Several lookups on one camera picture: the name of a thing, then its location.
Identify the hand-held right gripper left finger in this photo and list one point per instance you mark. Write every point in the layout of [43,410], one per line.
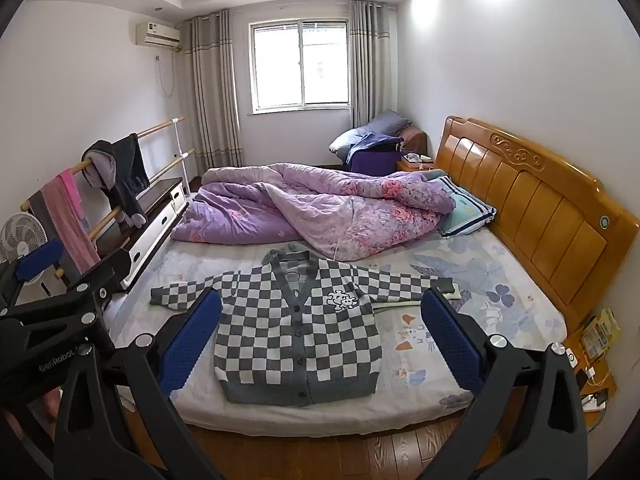
[192,340]

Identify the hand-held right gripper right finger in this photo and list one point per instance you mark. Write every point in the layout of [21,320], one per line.
[452,345]

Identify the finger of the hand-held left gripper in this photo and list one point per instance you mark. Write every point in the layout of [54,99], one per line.
[95,285]
[39,260]

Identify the grey white checkered cardigan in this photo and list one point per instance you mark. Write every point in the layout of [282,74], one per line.
[300,330]

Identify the wooden clothes rack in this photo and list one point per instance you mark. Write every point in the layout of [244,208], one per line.
[165,164]

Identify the white standing fan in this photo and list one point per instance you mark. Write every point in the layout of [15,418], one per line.
[17,235]

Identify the pink grey towel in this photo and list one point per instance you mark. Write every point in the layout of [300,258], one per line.
[65,215]

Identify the floral bed mattress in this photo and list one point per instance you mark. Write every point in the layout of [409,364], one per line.
[500,305]

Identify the dark white cabinet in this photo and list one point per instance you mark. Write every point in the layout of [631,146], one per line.
[150,215]

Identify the dark hooded jacket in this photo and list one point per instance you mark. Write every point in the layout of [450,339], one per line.
[127,170]

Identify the teal striped pillow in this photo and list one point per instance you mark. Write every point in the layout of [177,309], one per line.
[467,210]

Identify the wooden bedside table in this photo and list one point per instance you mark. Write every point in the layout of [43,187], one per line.
[587,360]

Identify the yellow packet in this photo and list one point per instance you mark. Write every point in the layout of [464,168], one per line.
[602,330]

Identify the black phone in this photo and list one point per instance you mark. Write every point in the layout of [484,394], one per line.
[595,400]

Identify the wooden bed headboard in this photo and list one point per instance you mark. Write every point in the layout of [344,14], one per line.
[540,205]

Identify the small wooden nightstand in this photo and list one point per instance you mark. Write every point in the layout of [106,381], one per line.
[412,165]

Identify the purple floral quilt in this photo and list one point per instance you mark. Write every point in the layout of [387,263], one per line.
[310,195]

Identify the dark purple cloth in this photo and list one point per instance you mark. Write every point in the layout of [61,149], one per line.
[372,160]

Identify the brown armchair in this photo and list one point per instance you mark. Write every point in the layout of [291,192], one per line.
[415,137]

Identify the grey striped curtain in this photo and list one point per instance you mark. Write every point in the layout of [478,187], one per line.
[212,90]
[372,60]

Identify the blue grey pillow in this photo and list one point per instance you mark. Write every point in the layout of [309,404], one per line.
[375,127]

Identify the white air conditioner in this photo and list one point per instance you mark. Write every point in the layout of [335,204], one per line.
[157,34]

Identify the window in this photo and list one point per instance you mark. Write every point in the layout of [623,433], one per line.
[300,62]

